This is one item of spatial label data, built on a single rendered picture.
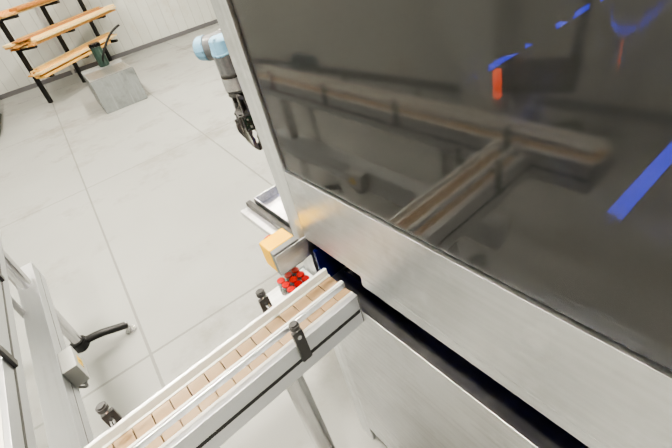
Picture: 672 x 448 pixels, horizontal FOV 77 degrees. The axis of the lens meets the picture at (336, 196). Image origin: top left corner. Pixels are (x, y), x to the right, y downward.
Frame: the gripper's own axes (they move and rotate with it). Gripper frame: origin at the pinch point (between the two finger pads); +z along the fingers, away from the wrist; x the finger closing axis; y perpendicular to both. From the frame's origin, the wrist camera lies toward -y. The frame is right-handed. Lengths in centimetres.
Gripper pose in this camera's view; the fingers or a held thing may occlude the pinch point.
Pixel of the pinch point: (258, 145)
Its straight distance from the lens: 140.1
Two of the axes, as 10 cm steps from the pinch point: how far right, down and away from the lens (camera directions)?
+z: 2.1, 8.0, 5.6
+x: 9.0, -3.9, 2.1
